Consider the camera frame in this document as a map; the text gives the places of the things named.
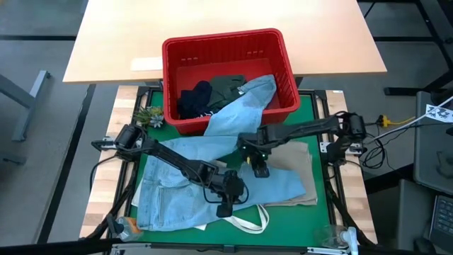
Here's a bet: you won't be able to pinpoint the khaki button shirt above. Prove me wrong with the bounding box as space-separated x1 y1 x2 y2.
263 140 319 207

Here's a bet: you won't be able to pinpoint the light blue denim jeans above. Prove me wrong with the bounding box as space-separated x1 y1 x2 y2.
136 74 307 233

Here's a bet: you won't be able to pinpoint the red plastic laundry bin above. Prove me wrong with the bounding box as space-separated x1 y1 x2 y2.
161 28 301 136

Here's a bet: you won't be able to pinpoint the white printed tote bag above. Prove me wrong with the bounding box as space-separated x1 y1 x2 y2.
131 161 270 234

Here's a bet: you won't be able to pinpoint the dark green garment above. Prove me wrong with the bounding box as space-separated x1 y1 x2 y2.
207 74 248 111

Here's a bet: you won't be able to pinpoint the green table mat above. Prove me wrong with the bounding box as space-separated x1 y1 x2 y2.
130 91 332 247

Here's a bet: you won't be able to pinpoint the black garment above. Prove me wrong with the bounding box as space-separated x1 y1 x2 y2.
176 80 213 120

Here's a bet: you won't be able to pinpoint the small potted succulent plant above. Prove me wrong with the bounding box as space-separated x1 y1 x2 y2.
133 106 165 129

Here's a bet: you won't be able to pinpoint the clear bottle with orange label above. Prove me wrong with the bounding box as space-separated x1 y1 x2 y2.
115 216 144 242

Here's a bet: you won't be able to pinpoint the clear spray bottle white nozzle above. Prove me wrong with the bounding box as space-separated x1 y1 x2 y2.
316 225 360 255

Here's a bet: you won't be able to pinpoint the white label strip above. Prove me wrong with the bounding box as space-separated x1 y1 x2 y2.
130 57 164 72

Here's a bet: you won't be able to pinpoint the light wood desk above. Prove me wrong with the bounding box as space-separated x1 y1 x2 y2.
62 0 388 84

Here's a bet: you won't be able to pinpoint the dark grey box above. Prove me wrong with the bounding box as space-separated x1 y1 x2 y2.
396 178 436 251

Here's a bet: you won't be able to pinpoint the grey cabinet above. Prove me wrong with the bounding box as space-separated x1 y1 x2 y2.
413 91 453 196

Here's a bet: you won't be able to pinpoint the black bar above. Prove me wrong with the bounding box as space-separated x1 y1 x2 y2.
0 237 123 255

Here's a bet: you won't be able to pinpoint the black keyboard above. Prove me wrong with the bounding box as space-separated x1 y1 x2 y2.
428 194 453 245

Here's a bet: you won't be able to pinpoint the grey desk leg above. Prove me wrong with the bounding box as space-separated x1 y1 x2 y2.
0 69 53 142

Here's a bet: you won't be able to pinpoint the black metal table frame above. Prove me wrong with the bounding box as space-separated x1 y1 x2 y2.
105 86 355 254

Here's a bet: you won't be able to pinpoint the black cable bundle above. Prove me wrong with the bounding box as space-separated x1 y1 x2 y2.
360 136 390 170

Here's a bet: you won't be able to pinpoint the yellow plug with cable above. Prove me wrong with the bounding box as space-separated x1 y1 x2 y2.
377 114 417 128

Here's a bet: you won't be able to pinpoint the black desk frame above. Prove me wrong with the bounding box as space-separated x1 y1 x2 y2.
357 0 453 96

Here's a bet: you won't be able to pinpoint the white cable with printed tag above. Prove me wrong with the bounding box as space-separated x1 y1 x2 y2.
373 95 453 141

